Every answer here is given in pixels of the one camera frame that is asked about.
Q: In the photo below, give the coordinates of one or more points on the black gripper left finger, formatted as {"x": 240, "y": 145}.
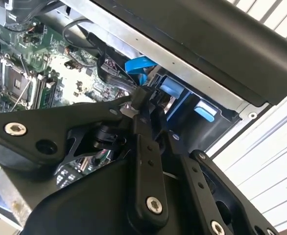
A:
{"x": 148, "y": 176}

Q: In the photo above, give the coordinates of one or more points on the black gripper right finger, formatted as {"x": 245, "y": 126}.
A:
{"x": 198, "y": 177}

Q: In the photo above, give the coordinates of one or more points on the hard disk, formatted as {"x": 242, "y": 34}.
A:
{"x": 170, "y": 88}

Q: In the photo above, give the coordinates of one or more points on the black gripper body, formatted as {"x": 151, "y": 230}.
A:
{"x": 84, "y": 208}

